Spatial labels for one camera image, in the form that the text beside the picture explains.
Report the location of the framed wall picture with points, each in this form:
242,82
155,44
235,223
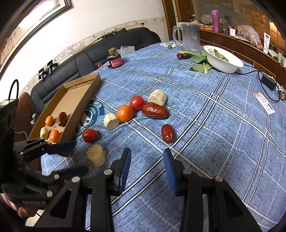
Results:
33,24

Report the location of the clear plastic pitcher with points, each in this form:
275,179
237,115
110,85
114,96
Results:
190,38

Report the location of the small orange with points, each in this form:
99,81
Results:
54,136
49,120

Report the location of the brown cardboard box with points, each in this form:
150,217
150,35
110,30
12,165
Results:
73,104

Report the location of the green leafy vegetable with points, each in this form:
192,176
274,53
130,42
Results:
220,54
198,60

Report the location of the dark purple fruit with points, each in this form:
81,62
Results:
186,55

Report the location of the black clip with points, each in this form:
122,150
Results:
51,67
42,74

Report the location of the white leaflet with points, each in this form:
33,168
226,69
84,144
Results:
266,42

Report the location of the black power adapter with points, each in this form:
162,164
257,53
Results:
268,81

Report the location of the white bowl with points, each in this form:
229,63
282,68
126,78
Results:
223,65

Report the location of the red tomato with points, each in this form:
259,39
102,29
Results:
90,135
137,102

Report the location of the brown chair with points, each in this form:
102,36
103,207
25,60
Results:
24,111

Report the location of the dark jar with pink label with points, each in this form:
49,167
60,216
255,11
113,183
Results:
115,60

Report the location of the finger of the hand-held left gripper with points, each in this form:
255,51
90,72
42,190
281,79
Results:
67,175
61,148

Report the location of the blue plaid blanket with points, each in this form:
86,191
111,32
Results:
201,133

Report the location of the large red date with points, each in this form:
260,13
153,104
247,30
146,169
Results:
154,110

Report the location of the black leather sofa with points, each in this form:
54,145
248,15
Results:
93,55

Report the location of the pinkish plastic bag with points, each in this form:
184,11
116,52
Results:
250,34

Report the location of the person's left hand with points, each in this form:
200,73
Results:
24,212

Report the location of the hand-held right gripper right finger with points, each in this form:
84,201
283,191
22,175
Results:
170,171

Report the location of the wooden sideboard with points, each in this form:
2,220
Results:
234,43

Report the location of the purple bottle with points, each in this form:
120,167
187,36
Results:
215,21

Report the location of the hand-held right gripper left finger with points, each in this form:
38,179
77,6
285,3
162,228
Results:
125,169

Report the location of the white paper tag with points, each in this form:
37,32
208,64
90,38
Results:
264,103

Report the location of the beige bun piece far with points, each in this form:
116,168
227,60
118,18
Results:
157,97

